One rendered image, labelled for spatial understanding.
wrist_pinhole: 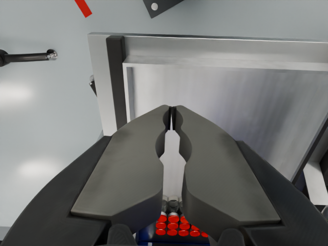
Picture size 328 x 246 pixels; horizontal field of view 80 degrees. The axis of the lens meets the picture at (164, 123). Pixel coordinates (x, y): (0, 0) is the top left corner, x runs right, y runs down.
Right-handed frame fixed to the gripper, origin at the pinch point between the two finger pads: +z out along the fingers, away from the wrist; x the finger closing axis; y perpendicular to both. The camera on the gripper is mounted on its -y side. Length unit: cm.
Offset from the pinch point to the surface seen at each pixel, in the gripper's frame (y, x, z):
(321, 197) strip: 20.4, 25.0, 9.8
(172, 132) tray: 12.1, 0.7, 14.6
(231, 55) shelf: 0.0, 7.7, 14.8
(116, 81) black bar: 3.2, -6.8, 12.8
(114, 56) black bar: 0.2, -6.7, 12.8
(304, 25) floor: 4, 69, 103
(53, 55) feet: 23, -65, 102
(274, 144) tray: 13.7, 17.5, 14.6
